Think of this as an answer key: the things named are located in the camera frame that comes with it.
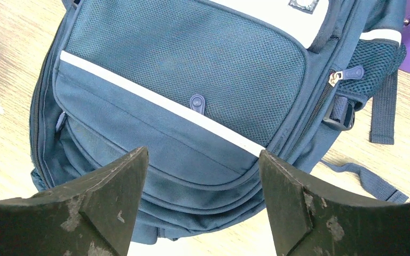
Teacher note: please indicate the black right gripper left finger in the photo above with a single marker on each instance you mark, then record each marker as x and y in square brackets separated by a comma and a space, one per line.
[92, 215]

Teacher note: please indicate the navy blue backpack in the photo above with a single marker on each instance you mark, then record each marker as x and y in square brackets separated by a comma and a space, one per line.
[205, 86]

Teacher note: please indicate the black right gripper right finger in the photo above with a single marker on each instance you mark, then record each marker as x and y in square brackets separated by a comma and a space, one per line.
[309, 216]

